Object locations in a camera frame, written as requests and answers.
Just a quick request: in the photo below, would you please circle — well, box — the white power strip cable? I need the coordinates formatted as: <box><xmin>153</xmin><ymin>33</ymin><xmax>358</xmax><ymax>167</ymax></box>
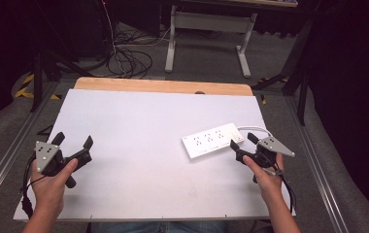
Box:
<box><xmin>236</xmin><ymin>125</ymin><xmax>273</xmax><ymax>138</ymax></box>

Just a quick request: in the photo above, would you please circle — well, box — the bundle of black floor cables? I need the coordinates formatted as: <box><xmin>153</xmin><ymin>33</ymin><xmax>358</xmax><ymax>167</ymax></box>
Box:
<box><xmin>101</xmin><ymin>0</ymin><xmax>171</xmax><ymax>80</ymax></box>

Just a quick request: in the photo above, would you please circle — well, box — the grey metal desk frame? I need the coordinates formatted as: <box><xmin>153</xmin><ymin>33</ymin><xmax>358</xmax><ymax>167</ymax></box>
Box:
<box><xmin>164</xmin><ymin>4</ymin><xmax>258</xmax><ymax>80</ymax></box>

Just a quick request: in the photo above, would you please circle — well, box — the white power strip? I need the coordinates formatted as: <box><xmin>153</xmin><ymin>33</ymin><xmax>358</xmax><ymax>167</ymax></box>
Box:
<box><xmin>181</xmin><ymin>122</ymin><xmax>245</xmax><ymax>160</ymax></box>

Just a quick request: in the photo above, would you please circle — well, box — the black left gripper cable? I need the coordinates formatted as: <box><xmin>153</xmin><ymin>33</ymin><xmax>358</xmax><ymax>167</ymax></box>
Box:
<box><xmin>20</xmin><ymin>153</ymin><xmax>47</xmax><ymax>219</ymax></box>

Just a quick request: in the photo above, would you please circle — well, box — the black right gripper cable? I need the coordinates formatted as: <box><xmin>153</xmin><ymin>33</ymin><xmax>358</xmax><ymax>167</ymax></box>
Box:
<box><xmin>271</xmin><ymin>161</ymin><xmax>297</xmax><ymax>214</ymax></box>

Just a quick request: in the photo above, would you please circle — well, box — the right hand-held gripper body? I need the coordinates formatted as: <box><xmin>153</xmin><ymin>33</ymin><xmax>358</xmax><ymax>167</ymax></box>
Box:
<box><xmin>235</xmin><ymin>136</ymin><xmax>296</xmax><ymax>184</ymax></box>

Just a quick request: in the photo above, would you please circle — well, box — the yellow black floor tape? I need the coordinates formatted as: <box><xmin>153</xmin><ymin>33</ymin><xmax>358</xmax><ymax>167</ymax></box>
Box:
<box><xmin>14</xmin><ymin>73</ymin><xmax>63</xmax><ymax>101</ymax></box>

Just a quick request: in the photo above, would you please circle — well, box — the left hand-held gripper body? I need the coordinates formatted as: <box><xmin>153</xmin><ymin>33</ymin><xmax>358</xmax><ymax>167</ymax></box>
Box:
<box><xmin>34</xmin><ymin>140</ymin><xmax>93</xmax><ymax>189</ymax></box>

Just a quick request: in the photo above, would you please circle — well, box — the wooden table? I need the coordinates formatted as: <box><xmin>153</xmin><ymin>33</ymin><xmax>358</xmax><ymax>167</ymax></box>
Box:
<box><xmin>73</xmin><ymin>77</ymin><xmax>254</xmax><ymax>97</ymax></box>

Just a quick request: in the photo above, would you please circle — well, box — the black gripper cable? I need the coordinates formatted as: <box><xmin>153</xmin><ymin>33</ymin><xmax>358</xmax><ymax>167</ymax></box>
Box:
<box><xmin>20</xmin><ymin>153</ymin><xmax>47</xmax><ymax>219</ymax></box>
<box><xmin>271</xmin><ymin>161</ymin><xmax>297</xmax><ymax>214</ymax></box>

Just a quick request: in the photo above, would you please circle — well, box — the person's left hand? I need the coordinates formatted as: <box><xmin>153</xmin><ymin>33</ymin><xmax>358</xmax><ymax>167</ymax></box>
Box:
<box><xmin>29</xmin><ymin>157</ymin><xmax>80</xmax><ymax>219</ymax></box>

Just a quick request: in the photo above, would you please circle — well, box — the black metal stand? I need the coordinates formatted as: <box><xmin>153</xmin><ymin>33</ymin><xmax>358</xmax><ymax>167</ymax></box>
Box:
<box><xmin>251</xmin><ymin>13</ymin><xmax>317</xmax><ymax>126</ymax></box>
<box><xmin>30</xmin><ymin>0</ymin><xmax>93</xmax><ymax>114</ymax></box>

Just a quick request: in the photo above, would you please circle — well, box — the white board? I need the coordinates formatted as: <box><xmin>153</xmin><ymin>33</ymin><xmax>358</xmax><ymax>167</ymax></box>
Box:
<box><xmin>13</xmin><ymin>88</ymin><xmax>297</xmax><ymax>222</ymax></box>

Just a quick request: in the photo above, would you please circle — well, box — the person's right hand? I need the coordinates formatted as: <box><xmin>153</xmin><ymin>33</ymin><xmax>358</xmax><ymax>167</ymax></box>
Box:
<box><xmin>242</xmin><ymin>152</ymin><xmax>285</xmax><ymax>203</ymax></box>

